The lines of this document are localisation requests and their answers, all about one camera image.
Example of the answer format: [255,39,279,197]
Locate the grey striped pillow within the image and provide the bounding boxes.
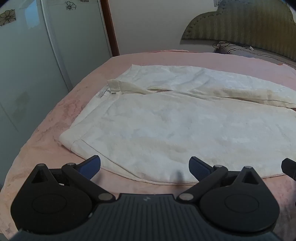
[213,45,296,68]

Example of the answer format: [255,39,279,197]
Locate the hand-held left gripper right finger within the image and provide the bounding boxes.
[176,156,263,205]

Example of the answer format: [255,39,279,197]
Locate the white pants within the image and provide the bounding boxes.
[59,64,296,185]

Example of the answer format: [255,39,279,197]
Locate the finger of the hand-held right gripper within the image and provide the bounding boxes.
[281,158,296,181]

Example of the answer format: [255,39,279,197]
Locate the green tufted headboard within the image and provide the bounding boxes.
[181,0,296,62]

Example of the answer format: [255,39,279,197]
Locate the pink bed sheet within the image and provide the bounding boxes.
[0,49,296,241]

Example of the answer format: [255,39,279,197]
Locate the brown wooden door frame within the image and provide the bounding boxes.
[100,0,120,57]

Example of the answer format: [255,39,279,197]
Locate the thin black cable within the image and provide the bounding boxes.
[212,41,254,50]

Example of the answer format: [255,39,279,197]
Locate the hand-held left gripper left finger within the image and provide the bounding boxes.
[29,155,116,205]

